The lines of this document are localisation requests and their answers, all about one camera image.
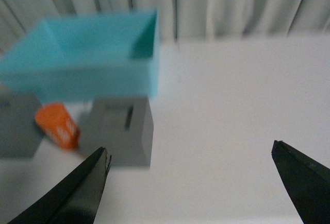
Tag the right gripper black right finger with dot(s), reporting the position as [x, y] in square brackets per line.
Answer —
[305, 180]

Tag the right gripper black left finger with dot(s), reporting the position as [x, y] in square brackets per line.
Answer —
[76, 198]

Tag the gray block with slot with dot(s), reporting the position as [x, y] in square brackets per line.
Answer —
[124, 126]

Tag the blue plastic box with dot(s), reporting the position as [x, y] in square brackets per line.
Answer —
[80, 58]

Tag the gray block at left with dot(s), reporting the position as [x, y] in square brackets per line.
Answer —
[20, 135]

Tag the orange cylinder part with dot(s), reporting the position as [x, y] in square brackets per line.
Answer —
[54, 119]

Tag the white curtain backdrop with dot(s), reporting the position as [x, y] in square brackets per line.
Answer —
[180, 19]

